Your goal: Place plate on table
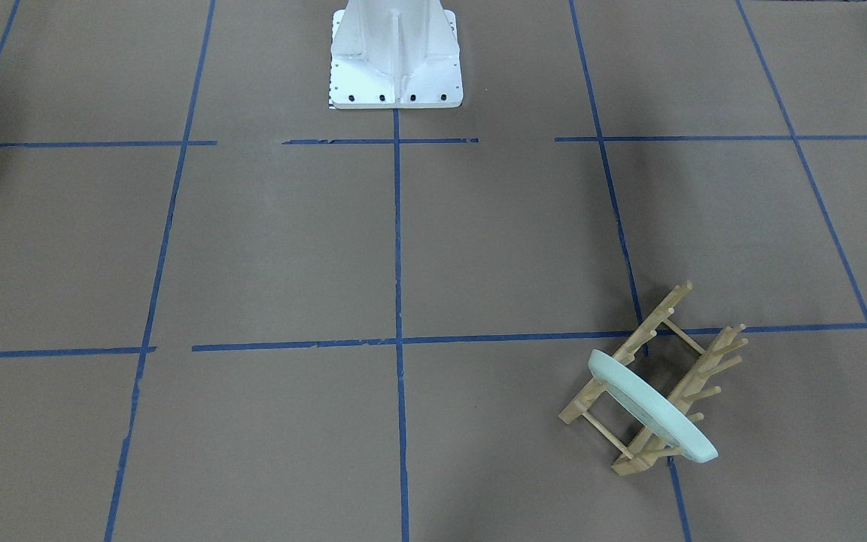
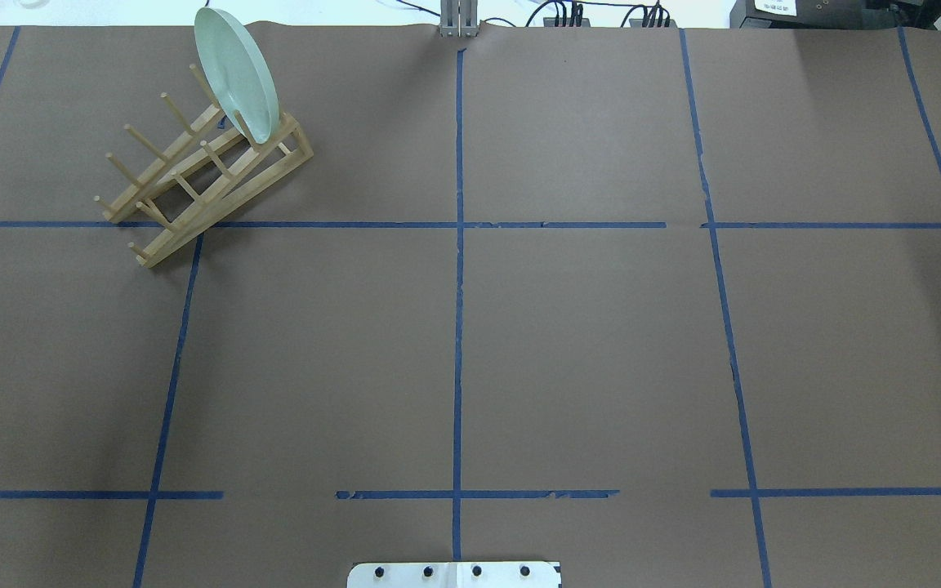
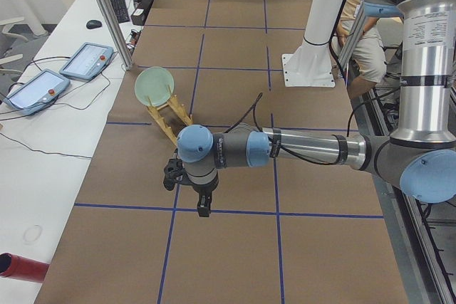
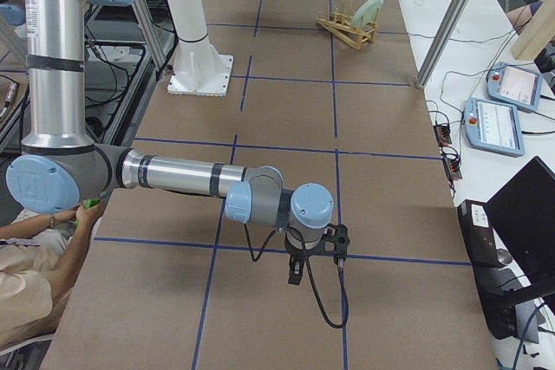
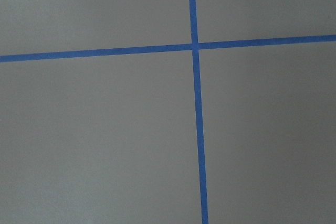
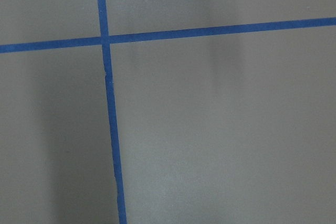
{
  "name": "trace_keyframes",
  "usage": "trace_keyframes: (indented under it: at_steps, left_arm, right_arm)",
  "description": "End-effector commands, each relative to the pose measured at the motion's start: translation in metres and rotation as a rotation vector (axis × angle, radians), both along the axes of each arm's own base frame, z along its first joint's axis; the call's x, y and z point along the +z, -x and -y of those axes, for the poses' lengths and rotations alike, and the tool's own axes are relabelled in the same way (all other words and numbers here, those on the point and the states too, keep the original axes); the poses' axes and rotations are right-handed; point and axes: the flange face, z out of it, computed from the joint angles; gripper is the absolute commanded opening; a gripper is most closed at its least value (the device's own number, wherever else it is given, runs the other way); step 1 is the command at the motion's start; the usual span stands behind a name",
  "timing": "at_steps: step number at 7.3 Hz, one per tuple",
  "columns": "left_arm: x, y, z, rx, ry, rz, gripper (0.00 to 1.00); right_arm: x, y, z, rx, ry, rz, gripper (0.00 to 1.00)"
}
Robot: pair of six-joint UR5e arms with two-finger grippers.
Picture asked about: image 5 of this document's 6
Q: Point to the blue tape grid lines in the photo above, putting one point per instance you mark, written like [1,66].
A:
[195,47]

